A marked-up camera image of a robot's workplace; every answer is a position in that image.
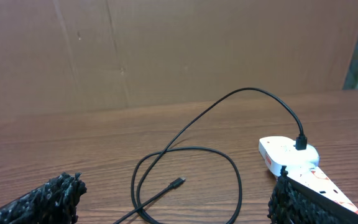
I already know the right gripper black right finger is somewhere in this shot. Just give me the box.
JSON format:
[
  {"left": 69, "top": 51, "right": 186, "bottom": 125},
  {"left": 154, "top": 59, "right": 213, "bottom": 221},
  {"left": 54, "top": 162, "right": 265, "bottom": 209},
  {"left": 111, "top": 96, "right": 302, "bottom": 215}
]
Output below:
[{"left": 267, "top": 166, "right": 358, "bottom": 224}]

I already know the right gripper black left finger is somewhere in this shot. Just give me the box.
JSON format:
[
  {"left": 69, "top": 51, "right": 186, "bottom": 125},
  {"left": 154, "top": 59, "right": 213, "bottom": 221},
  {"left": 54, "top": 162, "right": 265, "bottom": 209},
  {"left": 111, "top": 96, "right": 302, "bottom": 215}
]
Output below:
[{"left": 0, "top": 172, "right": 87, "bottom": 224}]

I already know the black USB charging cable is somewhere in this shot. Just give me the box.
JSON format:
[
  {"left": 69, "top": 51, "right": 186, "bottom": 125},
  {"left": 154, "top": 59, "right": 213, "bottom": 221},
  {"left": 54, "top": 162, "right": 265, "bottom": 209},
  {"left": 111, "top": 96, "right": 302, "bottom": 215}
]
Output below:
[{"left": 112, "top": 87, "right": 308, "bottom": 224}]

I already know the white power strip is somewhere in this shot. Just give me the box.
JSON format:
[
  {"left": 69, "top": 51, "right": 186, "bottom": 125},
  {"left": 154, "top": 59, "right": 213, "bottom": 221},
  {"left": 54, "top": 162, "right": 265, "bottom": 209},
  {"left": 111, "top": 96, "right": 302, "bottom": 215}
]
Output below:
[{"left": 258, "top": 136, "right": 358, "bottom": 218}]

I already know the brown cardboard backdrop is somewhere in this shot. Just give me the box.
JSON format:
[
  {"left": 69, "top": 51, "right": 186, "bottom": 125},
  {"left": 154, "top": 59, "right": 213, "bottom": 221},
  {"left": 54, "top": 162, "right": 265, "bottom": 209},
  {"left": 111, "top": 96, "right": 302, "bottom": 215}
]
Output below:
[{"left": 0, "top": 0, "right": 358, "bottom": 118}]

